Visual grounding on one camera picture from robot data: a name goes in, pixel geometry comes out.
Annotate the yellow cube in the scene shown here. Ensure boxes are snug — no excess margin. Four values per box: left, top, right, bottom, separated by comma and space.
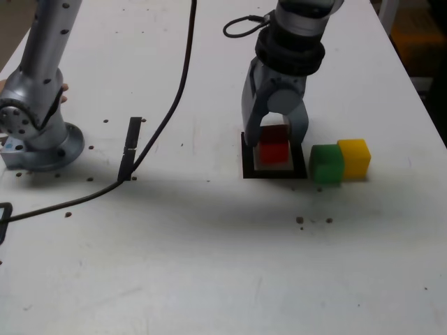
337, 138, 372, 181

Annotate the red cube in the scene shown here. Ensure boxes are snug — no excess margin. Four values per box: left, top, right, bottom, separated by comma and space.
257, 124, 293, 165

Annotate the black cable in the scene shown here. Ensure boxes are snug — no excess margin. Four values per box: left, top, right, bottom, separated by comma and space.
8, 0, 272, 223

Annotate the black tape strip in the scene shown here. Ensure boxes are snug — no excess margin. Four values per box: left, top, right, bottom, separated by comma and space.
117, 117, 143, 181

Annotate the white frame post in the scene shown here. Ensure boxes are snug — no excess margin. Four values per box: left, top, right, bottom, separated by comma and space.
379, 0, 401, 36

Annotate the green cube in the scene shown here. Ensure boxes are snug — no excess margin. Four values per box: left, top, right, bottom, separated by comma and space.
308, 144, 346, 186

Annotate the black tape square outline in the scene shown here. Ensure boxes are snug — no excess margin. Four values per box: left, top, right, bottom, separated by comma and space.
240, 131, 308, 179

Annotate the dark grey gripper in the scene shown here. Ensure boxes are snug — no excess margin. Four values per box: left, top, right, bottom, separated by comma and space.
240, 59, 311, 147

